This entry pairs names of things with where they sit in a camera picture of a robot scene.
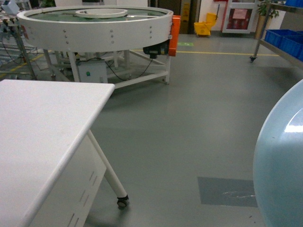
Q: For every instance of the light blue oval tray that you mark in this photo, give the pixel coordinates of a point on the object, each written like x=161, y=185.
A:
x=278, y=162

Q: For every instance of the steel shelf cart left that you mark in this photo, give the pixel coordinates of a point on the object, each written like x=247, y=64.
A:
x=291, y=6

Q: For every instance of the white control box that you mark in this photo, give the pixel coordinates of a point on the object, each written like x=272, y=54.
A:
x=93, y=72

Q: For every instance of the orange motor cover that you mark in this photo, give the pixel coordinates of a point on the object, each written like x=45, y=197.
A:
x=173, y=42

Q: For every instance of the yellow mop bucket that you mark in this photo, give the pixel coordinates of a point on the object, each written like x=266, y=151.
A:
x=204, y=28

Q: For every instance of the white round rotary table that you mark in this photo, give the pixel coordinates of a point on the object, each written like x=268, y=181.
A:
x=132, y=41

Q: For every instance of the red fire cabinet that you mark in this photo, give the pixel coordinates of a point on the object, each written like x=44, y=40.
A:
x=238, y=16

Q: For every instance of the expandable roller conveyor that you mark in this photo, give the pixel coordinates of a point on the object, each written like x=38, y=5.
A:
x=13, y=47

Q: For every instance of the potted green plant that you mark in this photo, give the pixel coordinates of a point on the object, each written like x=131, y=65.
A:
x=264, y=16

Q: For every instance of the blue bin on cart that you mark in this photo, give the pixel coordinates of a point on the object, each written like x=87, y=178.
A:
x=289, y=41

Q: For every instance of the white table leg frame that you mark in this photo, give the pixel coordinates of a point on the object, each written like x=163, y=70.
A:
x=72, y=196

